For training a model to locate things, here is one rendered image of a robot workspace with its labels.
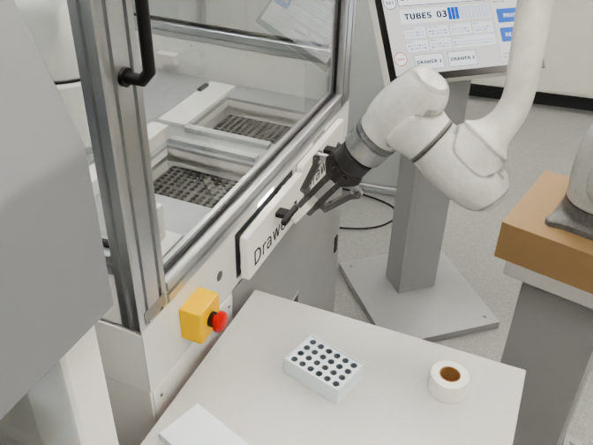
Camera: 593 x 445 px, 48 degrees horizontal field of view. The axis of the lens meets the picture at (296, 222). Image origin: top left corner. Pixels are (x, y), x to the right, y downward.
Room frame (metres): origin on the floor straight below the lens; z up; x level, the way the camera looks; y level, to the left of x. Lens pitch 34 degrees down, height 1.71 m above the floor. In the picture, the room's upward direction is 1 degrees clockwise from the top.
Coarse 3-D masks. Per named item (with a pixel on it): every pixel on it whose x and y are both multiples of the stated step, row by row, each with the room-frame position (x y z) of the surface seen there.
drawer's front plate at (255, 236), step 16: (288, 192) 1.26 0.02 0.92; (272, 208) 1.18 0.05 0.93; (288, 208) 1.26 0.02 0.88; (256, 224) 1.12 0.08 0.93; (272, 224) 1.18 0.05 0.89; (288, 224) 1.26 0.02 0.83; (240, 240) 1.08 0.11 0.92; (256, 240) 1.11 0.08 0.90; (272, 240) 1.18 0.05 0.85; (256, 256) 1.11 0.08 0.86
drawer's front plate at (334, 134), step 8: (336, 120) 1.62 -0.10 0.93; (336, 128) 1.58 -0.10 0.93; (328, 136) 1.53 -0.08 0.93; (336, 136) 1.58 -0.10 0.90; (320, 144) 1.48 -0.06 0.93; (328, 144) 1.53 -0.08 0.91; (336, 144) 1.59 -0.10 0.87; (312, 152) 1.44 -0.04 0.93; (304, 160) 1.40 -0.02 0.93; (296, 168) 1.37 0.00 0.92; (304, 168) 1.38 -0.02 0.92; (320, 168) 1.48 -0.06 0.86; (304, 176) 1.38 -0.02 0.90; (320, 176) 1.48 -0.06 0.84; (312, 184) 1.43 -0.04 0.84
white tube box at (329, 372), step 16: (304, 352) 0.89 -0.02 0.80; (320, 352) 0.89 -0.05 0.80; (336, 352) 0.90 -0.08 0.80; (288, 368) 0.87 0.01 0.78; (304, 368) 0.85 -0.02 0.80; (320, 368) 0.85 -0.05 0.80; (336, 368) 0.86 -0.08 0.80; (352, 368) 0.86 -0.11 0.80; (304, 384) 0.84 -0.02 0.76; (320, 384) 0.82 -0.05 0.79; (336, 384) 0.83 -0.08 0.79; (352, 384) 0.84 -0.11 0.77; (336, 400) 0.80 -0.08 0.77
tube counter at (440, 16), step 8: (440, 8) 1.99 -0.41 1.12; (448, 8) 2.00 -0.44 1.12; (456, 8) 2.01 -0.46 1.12; (464, 8) 2.01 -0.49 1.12; (472, 8) 2.02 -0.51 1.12; (480, 8) 2.03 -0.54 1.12; (488, 8) 2.04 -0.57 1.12; (440, 16) 1.98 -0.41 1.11; (448, 16) 1.98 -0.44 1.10; (456, 16) 1.99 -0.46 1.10; (464, 16) 2.00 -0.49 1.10; (472, 16) 2.00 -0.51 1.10; (480, 16) 2.01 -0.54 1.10; (488, 16) 2.02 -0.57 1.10
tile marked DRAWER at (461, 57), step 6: (450, 54) 1.91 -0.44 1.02; (456, 54) 1.91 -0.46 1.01; (462, 54) 1.92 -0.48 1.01; (468, 54) 1.92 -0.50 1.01; (474, 54) 1.93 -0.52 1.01; (450, 60) 1.89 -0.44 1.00; (456, 60) 1.90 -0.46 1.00; (462, 60) 1.91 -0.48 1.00; (468, 60) 1.91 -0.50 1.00; (474, 60) 1.91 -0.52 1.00; (450, 66) 1.88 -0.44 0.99; (456, 66) 1.89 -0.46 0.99
